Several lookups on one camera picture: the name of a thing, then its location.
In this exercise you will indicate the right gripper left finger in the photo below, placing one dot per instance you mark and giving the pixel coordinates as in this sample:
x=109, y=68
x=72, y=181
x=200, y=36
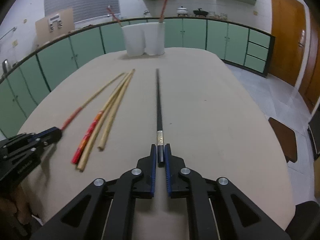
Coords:
x=104, y=209

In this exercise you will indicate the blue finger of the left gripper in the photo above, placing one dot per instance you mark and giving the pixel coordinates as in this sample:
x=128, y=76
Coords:
x=47, y=137

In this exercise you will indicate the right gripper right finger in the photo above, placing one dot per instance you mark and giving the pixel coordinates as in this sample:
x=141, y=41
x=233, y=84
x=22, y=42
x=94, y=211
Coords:
x=217, y=209

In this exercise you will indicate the red patterned bamboo chopstick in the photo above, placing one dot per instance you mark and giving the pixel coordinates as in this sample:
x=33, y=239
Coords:
x=77, y=155

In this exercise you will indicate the plain bamboo chopstick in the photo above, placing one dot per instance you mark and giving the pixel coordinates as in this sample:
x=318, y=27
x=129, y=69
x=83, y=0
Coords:
x=102, y=124
x=112, y=114

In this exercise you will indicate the black chopstick gold band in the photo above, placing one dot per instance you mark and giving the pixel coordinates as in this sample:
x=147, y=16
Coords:
x=160, y=141

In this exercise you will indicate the person's left hand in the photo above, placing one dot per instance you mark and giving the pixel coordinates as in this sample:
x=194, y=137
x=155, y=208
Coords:
x=15, y=209

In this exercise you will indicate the green base cabinets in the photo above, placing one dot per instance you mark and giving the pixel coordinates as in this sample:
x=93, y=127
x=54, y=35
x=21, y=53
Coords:
x=32, y=79

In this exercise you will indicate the steel kettle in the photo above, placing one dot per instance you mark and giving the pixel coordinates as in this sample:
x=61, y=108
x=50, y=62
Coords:
x=6, y=66

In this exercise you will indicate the brown wooden stool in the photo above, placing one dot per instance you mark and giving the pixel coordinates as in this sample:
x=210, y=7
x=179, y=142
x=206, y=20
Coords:
x=287, y=139

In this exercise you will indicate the cardboard sheet with brackets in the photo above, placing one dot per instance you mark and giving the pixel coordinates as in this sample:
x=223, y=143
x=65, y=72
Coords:
x=55, y=25

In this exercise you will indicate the left white utensil holder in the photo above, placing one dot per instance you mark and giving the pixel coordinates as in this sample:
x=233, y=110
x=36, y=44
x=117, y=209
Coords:
x=134, y=39

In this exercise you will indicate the white utensil holder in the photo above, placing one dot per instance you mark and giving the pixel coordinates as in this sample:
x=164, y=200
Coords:
x=134, y=39
x=154, y=38

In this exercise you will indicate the right white utensil holder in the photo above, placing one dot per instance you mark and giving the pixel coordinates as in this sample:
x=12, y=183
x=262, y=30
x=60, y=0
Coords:
x=154, y=38

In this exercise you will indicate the white cooking pot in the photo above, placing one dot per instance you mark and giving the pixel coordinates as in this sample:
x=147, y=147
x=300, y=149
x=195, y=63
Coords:
x=182, y=12

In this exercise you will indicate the black wok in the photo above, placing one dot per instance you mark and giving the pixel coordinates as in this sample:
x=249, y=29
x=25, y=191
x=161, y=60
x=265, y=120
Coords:
x=200, y=13

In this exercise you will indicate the wooden door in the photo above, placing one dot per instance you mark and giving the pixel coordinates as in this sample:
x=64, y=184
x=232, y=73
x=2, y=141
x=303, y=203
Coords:
x=292, y=53

